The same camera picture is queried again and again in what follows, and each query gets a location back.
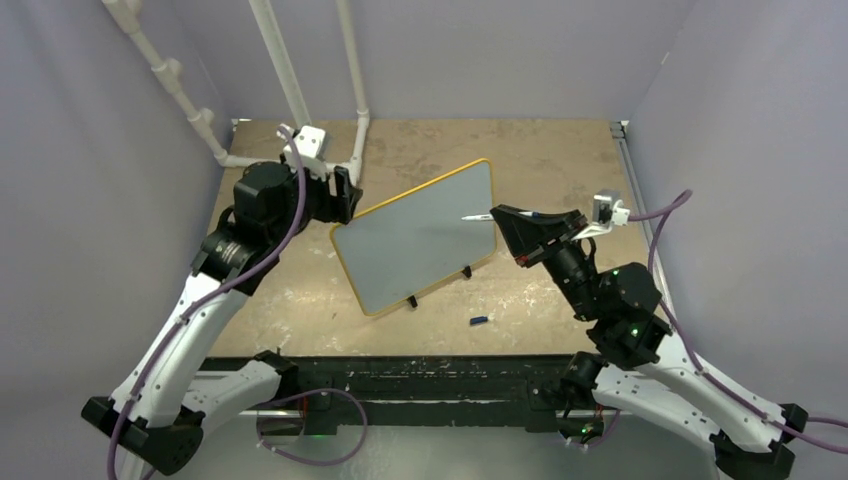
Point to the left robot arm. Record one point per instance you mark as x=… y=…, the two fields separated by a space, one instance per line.
x=157 y=415

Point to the aluminium table frame rail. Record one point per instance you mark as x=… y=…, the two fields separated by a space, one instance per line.
x=618 y=133

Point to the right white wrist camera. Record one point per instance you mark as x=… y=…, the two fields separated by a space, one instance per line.
x=608 y=212

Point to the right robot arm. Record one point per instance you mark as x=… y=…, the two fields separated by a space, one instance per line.
x=641 y=365

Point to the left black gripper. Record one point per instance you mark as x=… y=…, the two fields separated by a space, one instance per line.
x=336 y=208

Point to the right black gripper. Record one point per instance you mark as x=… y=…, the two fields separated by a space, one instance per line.
x=527 y=234

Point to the yellow framed whiteboard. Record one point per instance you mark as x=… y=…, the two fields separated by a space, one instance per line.
x=396 y=250

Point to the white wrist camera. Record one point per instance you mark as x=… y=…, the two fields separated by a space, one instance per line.
x=310 y=143
x=608 y=212

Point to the white PVC pipe frame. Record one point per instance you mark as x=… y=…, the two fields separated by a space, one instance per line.
x=168 y=70

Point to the whiteboard marker pen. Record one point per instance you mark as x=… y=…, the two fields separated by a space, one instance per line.
x=489 y=217

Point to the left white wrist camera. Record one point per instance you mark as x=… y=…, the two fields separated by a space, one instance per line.
x=310 y=143

